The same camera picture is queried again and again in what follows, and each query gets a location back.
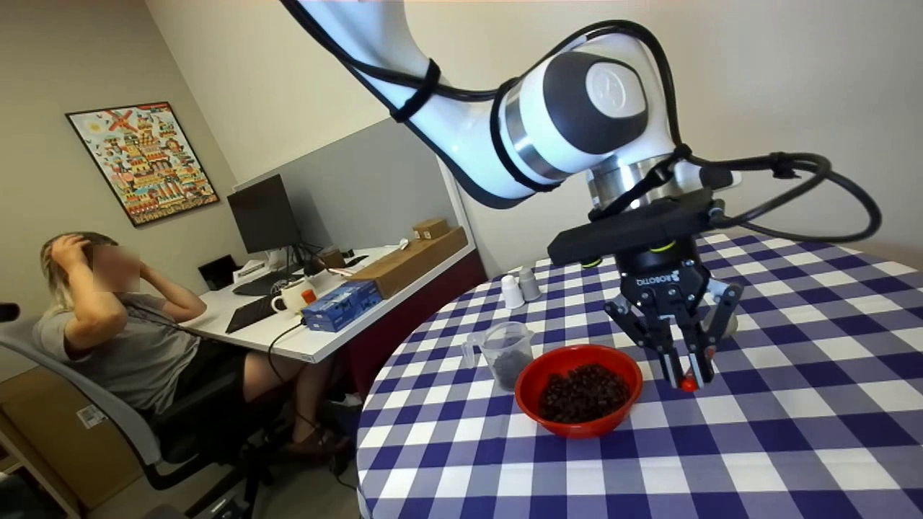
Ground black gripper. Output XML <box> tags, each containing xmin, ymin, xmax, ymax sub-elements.
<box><xmin>603</xmin><ymin>239</ymin><xmax>746</xmax><ymax>388</ymax></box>

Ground dark coffee beans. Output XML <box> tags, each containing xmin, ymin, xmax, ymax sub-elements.
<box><xmin>534</xmin><ymin>362</ymin><xmax>632</xmax><ymax>428</ymax></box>

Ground red plastic bowl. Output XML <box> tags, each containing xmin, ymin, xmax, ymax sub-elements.
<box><xmin>512</xmin><ymin>344</ymin><xmax>645</xmax><ymax>442</ymax></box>

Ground blue white checkered tablecloth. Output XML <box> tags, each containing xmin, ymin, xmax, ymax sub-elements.
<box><xmin>354</xmin><ymin>228</ymin><xmax>923</xmax><ymax>519</ymax></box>

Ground clear plastic measuring cup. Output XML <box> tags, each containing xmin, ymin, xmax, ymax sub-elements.
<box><xmin>470</xmin><ymin>321</ymin><xmax>537</xmax><ymax>392</ymax></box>

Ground white salt shaker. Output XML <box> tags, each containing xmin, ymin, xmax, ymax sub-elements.
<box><xmin>499</xmin><ymin>275</ymin><xmax>527</xmax><ymax>313</ymax></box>

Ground long cardboard box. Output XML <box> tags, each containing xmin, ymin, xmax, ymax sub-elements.
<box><xmin>349</xmin><ymin>226</ymin><xmax>470</xmax><ymax>300</ymax></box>

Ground grey desk partition panel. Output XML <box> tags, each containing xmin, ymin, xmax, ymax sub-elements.
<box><xmin>232</xmin><ymin>115</ymin><xmax>472</xmax><ymax>255</ymax></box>

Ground blue box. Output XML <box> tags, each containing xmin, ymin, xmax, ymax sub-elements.
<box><xmin>300</xmin><ymin>280</ymin><xmax>382</xmax><ymax>334</ymax></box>

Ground white office desk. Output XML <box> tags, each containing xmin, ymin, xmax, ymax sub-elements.
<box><xmin>166</xmin><ymin>239</ymin><xmax>491</xmax><ymax>399</ymax></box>

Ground white mug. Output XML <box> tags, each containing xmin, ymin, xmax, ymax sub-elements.
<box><xmin>269</xmin><ymin>282</ymin><xmax>319</xmax><ymax>318</ymax></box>

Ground black keyboard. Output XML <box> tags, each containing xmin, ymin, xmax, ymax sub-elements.
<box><xmin>231</xmin><ymin>271</ymin><xmax>292</xmax><ymax>300</ymax></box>

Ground black tablet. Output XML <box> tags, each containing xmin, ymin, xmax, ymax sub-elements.
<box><xmin>221</xmin><ymin>292</ymin><xmax>283</xmax><ymax>337</ymax></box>

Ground black computer monitor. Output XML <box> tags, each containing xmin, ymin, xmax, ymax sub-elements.
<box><xmin>225</xmin><ymin>173</ymin><xmax>307</xmax><ymax>258</ymax></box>

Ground black desk bag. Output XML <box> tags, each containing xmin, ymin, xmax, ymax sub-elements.
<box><xmin>196</xmin><ymin>255</ymin><xmax>243</xmax><ymax>292</ymax></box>

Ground seated person in grey shirt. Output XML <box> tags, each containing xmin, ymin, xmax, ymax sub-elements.
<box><xmin>32</xmin><ymin>228</ymin><xmax>339</xmax><ymax>460</ymax></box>

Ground grey black office chair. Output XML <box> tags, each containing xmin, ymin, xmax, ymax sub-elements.
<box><xmin>0</xmin><ymin>321</ymin><xmax>263</xmax><ymax>519</ymax></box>

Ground framed colourful poster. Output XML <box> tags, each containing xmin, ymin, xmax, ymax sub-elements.
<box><xmin>64</xmin><ymin>98</ymin><xmax>221</xmax><ymax>232</ymax></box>

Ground large brown cardboard box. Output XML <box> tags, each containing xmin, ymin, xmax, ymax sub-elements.
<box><xmin>0</xmin><ymin>369</ymin><xmax>147</xmax><ymax>514</ymax></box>

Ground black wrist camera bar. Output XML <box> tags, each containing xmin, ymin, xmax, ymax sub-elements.
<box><xmin>544</xmin><ymin>196</ymin><xmax>717</xmax><ymax>269</ymax></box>

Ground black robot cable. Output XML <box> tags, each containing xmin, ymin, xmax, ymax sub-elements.
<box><xmin>661</xmin><ymin>147</ymin><xmax>886</xmax><ymax>245</ymax></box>

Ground black hanging desk cable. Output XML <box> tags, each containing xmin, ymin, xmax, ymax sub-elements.
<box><xmin>263</xmin><ymin>321</ymin><xmax>319</xmax><ymax>428</ymax></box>

